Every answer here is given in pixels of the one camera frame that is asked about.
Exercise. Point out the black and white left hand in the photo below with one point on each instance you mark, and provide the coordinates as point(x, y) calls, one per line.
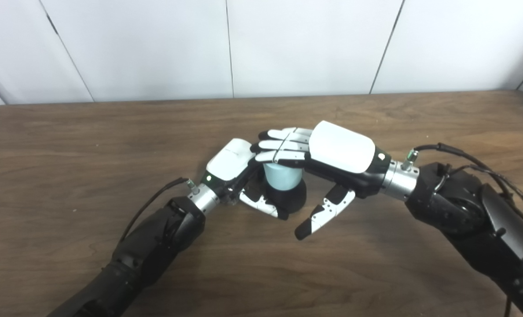
point(230, 160)

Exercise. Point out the black and white right hand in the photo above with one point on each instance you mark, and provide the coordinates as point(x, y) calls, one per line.
point(340, 147)

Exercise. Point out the light blue cylinder cup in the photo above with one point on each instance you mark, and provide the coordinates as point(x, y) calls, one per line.
point(283, 178)

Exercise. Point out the black nozzle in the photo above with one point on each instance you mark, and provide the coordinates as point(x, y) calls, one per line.
point(294, 198)

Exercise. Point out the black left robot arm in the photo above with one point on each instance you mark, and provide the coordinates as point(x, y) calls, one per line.
point(155, 237)

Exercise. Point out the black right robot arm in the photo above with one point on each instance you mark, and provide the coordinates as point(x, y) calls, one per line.
point(463, 207)

